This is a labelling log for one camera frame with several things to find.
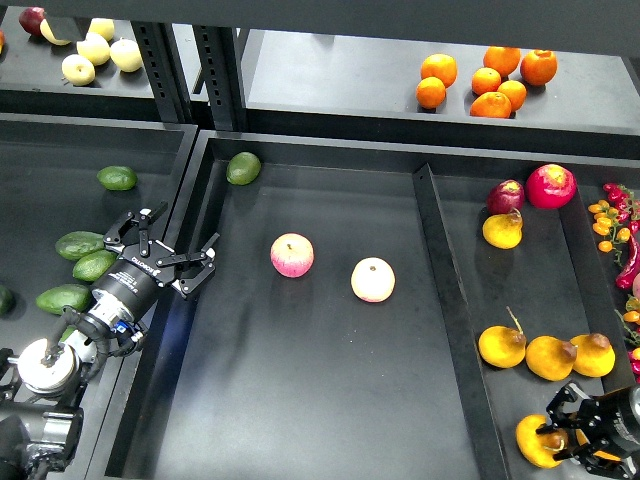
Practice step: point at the red cherry tomato bunch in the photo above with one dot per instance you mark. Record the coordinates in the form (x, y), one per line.
(625, 202)

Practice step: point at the large black centre tray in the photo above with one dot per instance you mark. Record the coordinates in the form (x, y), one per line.
(268, 377)

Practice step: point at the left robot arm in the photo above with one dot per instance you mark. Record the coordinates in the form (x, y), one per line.
(42, 386)

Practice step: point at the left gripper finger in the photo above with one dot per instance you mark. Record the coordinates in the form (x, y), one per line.
(187, 272)
(133, 224)

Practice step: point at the black metal tray divider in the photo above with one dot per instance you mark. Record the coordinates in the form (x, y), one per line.
(485, 438)

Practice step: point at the black perforated shelf post right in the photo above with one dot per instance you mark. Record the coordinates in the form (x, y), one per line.
(220, 58)

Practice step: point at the pale yellow pear right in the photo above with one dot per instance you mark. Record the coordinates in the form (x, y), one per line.
(126, 55)

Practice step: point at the black perforated shelf post left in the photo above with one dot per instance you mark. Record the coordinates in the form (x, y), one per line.
(164, 70)

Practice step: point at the orange lower left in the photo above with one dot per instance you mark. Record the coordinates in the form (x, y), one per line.
(430, 92)

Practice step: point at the green avocado pile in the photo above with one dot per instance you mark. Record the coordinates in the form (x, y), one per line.
(94, 265)
(76, 245)

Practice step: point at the orange cherry tomatoes lower right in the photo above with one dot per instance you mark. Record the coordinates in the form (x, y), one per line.
(629, 317)

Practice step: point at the pale yellow pear half hidden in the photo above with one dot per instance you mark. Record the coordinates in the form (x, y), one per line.
(48, 34)

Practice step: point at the pale yellow pear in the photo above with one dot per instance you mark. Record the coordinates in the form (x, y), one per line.
(94, 48)
(78, 70)
(126, 55)
(105, 27)

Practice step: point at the pale yellow pear back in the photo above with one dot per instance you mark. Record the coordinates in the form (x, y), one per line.
(105, 27)

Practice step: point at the yellow pear right tray left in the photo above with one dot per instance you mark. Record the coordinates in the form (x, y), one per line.
(502, 346)

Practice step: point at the orange bottom front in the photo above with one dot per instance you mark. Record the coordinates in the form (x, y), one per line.
(491, 105)

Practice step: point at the dark avocado at left edge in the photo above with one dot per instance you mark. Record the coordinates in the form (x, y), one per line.
(7, 300)

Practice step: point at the green avocado left upper pile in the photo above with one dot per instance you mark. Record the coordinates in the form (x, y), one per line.
(76, 245)

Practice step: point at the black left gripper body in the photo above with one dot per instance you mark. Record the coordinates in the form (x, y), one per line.
(129, 287)

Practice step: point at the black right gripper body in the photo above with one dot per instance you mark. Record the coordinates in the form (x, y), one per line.
(617, 420)

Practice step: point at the black left tray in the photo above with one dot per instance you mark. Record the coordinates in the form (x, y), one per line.
(49, 188)

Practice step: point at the pale yellow pear middle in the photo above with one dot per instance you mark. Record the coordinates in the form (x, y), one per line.
(94, 48)

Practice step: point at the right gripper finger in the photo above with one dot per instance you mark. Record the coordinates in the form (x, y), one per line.
(570, 409)
(599, 457)

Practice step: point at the yellow pear tray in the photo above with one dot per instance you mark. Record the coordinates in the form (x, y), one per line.
(595, 356)
(550, 358)
(502, 346)

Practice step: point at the orange top left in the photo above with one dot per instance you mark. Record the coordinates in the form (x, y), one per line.
(441, 66)

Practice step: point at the green avocado upper left tray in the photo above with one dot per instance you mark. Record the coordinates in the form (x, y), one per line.
(117, 178)

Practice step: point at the pink red apple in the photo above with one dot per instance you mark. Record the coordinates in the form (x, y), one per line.
(292, 255)

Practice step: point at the orange cherry tomato bunch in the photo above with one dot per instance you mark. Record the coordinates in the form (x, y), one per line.
(610, 224)

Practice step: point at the bright red apple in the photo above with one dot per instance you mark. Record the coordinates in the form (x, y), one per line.
(550, 186)

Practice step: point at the red chili pepper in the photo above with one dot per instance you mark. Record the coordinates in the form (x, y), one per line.
(626, 277)

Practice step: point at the green avocado left middle pile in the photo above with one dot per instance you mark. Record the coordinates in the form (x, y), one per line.
(94, 265)

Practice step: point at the round green avocado top centre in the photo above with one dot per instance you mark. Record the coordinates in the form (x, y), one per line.
(243, 168)

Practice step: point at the pale yellow pear front left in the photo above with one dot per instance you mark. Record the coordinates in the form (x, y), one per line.
(78, 70)

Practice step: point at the black perforated shelf post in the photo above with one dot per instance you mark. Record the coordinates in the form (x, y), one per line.
(164, 70)
(220, 58)

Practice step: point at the pale yellow pink apple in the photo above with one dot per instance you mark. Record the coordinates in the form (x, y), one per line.
(373, 280)

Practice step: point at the dark red apple on shelf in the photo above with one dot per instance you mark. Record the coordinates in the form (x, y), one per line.
(31, 18)

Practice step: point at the yellow pear right tray middle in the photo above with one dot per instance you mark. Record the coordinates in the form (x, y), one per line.
(550, 358)

